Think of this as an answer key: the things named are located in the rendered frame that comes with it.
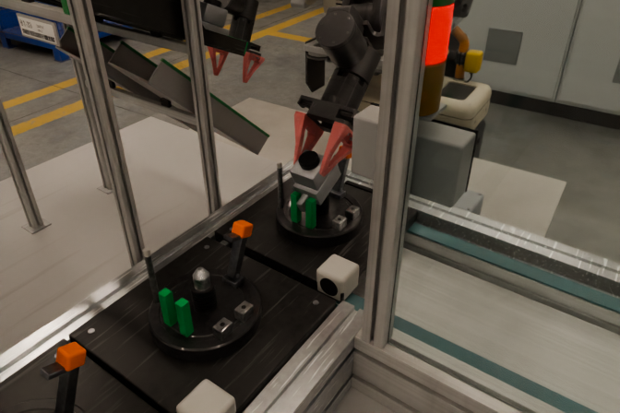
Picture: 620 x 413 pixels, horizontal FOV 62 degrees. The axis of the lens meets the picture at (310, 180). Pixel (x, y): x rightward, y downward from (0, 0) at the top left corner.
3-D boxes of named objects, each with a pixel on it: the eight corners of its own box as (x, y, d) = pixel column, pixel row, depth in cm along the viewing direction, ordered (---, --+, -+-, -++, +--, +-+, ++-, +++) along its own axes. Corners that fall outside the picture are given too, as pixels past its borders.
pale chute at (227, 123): (217, 134, 106) (228, 115, 106) (258, 155, 98) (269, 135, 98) (106, 63, 84) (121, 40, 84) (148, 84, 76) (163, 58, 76)
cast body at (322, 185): (318, 166, 82) (307, 138, 77) (341, 174, 80) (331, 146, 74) (291, 206, 79) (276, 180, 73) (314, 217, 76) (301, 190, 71)
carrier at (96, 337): (208, 245, 81) (198, 178, 74) (336, 311, 69) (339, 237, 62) (70, 346, 64) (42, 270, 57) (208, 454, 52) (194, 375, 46)
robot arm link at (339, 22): (399, 17, 80) (349, 20, 83) (378, -32, 70) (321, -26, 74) (387, 86, 77) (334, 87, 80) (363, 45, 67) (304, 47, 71)
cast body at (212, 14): (209, 41, 92) (220, 2, 90) (224, 47, 89) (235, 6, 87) (170, 29, 85) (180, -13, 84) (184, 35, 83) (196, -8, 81)
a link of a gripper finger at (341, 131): (325, 171, 70) (352, 112, 72) (284, 158, 74) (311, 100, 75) (342, 187, 76) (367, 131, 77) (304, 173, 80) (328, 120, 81)
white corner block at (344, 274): (332, 273, 75) (333, 252, 73) (359, 285, 73) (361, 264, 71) (314, 291, 72) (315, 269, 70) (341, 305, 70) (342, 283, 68)
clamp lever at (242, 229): (232, 271, 69) (243, 218, 67) (243, 277, 68) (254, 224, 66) (213, 277, 66) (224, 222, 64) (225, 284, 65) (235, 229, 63)
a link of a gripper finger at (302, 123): (313, 168, 71) (340, 108, 73) (273, 154, 75) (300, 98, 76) (331, 182, 77) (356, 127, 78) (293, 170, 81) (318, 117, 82)
